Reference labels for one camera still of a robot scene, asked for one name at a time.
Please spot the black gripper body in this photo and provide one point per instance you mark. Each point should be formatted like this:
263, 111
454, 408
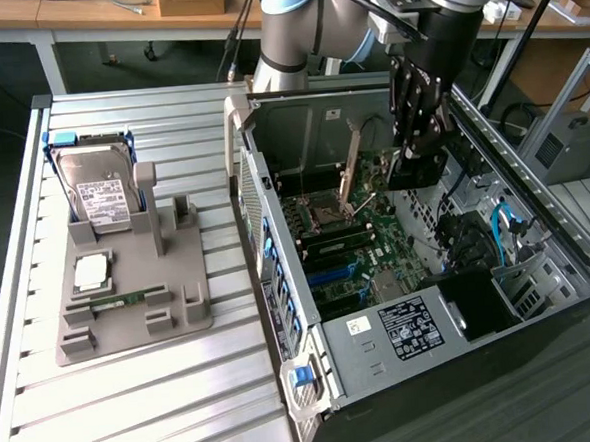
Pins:
444, 46

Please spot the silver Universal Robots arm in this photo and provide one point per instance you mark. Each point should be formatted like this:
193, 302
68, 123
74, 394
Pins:
288, 26

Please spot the white box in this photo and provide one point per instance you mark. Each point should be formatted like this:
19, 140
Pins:
505, 13

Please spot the black slanted pole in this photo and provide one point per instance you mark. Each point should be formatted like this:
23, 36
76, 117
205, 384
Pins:
529, 31

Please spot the cluttered wooden desk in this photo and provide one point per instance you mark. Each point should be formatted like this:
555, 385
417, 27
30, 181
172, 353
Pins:
553, 26

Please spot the CPU socket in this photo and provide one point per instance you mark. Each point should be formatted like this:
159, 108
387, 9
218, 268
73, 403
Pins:
324, 213

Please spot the green motherboard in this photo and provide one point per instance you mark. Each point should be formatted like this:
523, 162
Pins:
391, 240

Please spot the grey computer tower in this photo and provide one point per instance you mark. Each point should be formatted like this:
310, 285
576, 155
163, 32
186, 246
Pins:
571, 149

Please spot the black RAM slot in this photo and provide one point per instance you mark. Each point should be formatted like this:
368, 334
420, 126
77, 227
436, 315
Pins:
333, 238
339, 251

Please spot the open black PC case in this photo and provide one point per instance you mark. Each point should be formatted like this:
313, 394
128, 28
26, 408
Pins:
245, 184

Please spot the blue expansion slot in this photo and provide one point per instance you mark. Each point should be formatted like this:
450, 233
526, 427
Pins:
328, 276

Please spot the silver disk bay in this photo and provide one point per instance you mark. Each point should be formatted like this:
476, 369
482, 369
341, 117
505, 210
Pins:
534, 286

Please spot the brown cardboard box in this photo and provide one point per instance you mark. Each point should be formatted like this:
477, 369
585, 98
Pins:
191, 2

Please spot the grey power supply unit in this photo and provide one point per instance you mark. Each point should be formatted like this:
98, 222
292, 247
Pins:
363, 357

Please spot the blue case latch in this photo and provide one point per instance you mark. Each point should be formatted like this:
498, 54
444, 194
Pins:
300, 377

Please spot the silver hard disk drive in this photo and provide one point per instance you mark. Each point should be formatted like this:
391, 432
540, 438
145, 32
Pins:
97, 188

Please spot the grey plastic parts rack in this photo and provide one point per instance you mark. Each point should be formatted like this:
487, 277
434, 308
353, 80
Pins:
128, 271

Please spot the blue disk carrier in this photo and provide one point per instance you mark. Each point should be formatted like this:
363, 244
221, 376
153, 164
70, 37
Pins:
63, 140

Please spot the green RAM stick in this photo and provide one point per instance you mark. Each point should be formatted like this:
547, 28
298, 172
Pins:
109, 302

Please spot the silver CPU chip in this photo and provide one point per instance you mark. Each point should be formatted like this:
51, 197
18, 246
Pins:
90, 271

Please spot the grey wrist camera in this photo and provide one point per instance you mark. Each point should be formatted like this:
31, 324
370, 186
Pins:
393, 24

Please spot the aluminium profile frame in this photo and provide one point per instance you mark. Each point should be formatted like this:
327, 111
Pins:
584, 70

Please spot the wooden desk white frame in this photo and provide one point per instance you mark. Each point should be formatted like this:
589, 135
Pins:
87, 13

